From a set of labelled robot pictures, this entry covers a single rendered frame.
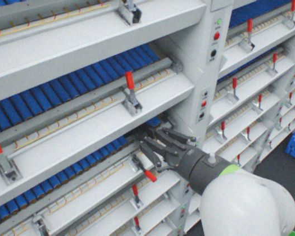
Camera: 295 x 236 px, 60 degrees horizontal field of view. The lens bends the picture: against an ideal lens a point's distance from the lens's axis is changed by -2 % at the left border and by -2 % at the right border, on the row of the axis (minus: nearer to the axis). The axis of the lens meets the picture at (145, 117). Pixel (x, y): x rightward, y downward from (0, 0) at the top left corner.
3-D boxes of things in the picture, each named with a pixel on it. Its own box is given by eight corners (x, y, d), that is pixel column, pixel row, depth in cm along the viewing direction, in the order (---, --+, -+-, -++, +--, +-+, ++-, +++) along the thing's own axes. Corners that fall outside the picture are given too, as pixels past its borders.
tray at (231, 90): (289, 70, 116) (312, 47, 104) (201, 132, 86) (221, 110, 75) (256, 40, 122) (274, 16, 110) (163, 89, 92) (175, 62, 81)
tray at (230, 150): (263, 132, 142) (278, 119, 131) (188, 196, 113) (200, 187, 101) (236, 105, 148) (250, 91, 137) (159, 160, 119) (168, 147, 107)
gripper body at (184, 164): (214, 147, 56) (183, 130, 62) (188, 168, 52) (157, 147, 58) (213, 171, 61) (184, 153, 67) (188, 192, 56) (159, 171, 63)
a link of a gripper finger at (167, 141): (182, 149, 59) (187, 146, 60) (153, 127, 67) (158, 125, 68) (182, 162, 62) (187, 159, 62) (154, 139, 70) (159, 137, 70)
